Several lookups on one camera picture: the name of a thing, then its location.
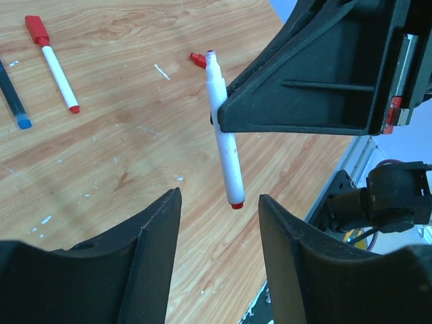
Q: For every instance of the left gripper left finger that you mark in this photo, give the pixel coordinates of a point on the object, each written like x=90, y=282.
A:
x=122, y=275

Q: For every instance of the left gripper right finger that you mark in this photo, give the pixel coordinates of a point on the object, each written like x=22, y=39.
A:
x=314, y=278

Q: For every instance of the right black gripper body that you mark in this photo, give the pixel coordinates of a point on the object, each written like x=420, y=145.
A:
x=406, y=79

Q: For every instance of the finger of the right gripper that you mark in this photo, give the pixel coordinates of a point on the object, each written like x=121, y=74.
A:
x=313, y=54
x=315, y=115

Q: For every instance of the red pen cap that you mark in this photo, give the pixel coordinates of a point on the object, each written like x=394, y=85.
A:
x=199, y=60

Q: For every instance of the white pen red end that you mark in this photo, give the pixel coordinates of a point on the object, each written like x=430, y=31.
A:
x=226, y=142

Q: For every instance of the blue gel pen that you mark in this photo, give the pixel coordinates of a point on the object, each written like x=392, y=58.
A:
x=14, y=101

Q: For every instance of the thin white red-end pen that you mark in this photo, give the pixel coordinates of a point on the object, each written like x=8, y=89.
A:
x=59, y=75

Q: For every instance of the red marker cap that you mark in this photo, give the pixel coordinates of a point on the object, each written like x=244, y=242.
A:
x=37, y=30

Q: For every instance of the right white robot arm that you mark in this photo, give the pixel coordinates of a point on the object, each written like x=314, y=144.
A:
x=396, y=196

